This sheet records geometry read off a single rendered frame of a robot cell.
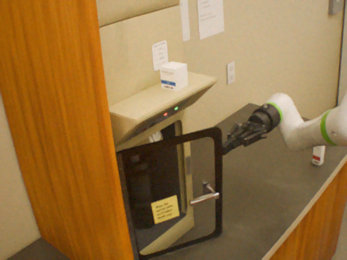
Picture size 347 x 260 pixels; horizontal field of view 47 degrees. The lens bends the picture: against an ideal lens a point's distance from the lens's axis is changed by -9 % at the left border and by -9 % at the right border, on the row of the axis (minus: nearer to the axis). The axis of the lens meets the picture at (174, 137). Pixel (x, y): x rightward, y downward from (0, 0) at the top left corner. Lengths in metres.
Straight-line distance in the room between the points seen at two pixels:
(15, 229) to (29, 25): 0.79
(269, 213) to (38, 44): 1.01
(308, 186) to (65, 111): 1.07
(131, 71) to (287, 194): 0.87
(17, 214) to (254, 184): 0.93
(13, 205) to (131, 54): 0.72
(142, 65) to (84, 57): 0.26
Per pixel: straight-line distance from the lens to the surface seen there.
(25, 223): 1.56
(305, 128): 1.43
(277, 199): 1.65
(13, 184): 1.47
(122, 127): 1.00
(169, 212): 1.24
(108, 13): 1.00
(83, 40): 0.87
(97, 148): 0.97
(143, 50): 1.10
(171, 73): 1.08
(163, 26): 1.14
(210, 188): 1.24
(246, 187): 1.71
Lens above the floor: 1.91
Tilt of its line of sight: 28 degrees down
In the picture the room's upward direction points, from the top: 4 degrees counter-clockwise
